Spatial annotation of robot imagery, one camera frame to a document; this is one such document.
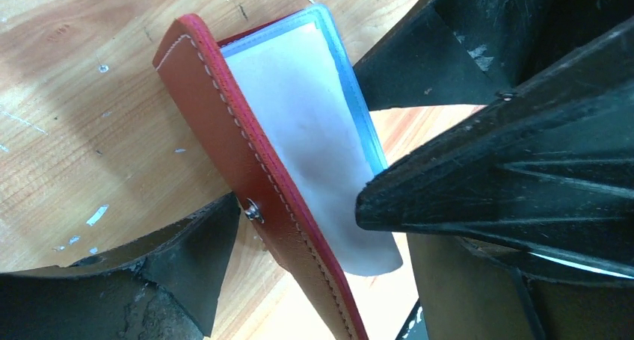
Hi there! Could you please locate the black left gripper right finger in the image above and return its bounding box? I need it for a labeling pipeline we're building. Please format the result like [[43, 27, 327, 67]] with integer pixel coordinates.
[[407, 234, 633, 339]]

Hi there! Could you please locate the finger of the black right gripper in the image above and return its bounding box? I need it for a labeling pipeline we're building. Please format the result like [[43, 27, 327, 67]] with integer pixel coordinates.
[[354, 0, 633, 111], [356, 19, 633, 276]]

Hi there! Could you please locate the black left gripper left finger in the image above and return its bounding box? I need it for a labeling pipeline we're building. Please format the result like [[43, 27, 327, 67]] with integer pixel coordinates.
[[1, 194, 241, 339]]

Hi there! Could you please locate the red leather card holder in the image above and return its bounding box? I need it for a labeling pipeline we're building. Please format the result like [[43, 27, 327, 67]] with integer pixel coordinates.
[[153, 4, 403, 339]]

